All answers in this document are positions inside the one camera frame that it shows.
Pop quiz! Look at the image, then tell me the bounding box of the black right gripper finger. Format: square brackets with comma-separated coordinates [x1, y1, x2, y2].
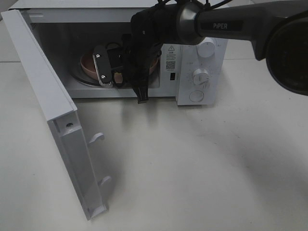
[133, 79, 149, 104]

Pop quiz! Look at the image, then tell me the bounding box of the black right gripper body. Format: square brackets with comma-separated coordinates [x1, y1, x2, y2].
[107, 34, 161, 89]

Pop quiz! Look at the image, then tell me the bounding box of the pink round plate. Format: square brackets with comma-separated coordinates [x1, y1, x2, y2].
[80, 52, 159, 80]

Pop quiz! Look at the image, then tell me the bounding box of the round white door button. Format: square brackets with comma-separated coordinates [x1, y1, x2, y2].
[189, 90, 204, 103]

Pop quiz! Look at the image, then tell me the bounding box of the white timer knob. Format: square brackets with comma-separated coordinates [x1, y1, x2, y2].
[192, 68, 209, 88]

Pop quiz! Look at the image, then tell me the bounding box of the white microwave door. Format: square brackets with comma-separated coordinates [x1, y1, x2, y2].
[1, 10, 107, 220]

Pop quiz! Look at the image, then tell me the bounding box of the white bread sandwich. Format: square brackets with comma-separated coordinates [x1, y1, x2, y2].
[114, 72, 123, 84]

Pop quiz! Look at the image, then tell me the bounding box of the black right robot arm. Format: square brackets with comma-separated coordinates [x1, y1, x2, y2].
[107, 0, 308, 103]

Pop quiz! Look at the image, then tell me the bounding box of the white warning label sticker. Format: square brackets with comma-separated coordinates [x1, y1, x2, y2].
[164, 44, 179, 71]

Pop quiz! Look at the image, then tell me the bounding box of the white microwave oven body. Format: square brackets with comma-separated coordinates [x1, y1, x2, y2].
[2, 0, 227, 105]

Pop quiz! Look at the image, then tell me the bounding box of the upper white power knob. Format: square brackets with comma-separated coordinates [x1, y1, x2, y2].
[196, 38, 216, 58]

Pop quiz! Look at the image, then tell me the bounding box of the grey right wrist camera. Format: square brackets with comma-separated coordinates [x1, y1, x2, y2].
[93, 45, 112, 88]

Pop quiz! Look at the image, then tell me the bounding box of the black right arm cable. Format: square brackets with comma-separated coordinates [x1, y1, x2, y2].
[105, 0, 231, 88]

